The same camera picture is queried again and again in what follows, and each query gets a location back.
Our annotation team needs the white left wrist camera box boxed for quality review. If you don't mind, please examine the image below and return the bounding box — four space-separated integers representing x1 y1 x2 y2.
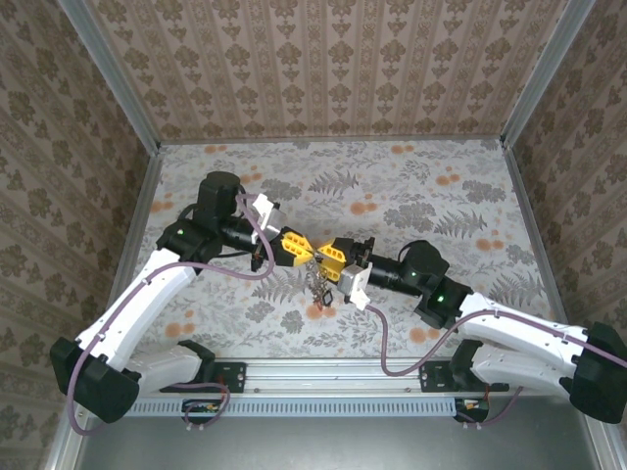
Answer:
252 193 286 245

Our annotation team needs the floral patterned tablecloth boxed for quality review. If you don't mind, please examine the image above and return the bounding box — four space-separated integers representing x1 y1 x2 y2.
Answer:
124 139 564 363

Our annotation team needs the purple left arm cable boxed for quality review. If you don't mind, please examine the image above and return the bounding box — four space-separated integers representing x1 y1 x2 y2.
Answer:
68 192 275 437

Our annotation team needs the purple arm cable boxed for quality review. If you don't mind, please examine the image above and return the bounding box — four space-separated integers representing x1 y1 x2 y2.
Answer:
68 192 275 437
366 303 627 432

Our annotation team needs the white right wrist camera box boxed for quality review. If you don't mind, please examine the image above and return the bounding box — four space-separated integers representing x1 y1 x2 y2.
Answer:
337 263 374 310

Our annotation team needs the aluminium table edge rail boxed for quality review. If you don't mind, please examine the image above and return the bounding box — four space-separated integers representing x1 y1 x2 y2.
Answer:
159 135 508 147

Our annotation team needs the aluminium frame post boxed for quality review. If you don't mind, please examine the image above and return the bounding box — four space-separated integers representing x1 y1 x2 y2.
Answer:
500 0 597 148
56 0 163 153

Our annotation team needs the silver keyring with keys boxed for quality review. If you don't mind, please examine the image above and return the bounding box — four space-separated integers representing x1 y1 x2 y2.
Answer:
304 258 330 303

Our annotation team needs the grey slotted cable duct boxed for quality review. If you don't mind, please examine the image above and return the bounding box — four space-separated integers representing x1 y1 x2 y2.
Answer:
130 397 461 418

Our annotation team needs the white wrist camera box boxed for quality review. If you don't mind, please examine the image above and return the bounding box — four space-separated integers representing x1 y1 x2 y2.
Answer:
337 263 374 310
252 193 286 245

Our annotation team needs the aluminium side frame rail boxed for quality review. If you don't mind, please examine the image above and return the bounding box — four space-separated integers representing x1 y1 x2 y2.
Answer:
46 146 166 470
504 141 627 470

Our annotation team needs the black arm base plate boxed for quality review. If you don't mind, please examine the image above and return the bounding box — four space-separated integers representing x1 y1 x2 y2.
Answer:
418 360 455 394
210 360 247 393

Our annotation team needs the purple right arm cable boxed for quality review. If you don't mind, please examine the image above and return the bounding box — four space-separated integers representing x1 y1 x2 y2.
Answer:
366 303 627 432

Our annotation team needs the grey metal shelf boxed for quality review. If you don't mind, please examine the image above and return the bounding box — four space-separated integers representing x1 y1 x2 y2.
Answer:
72 396 608 470

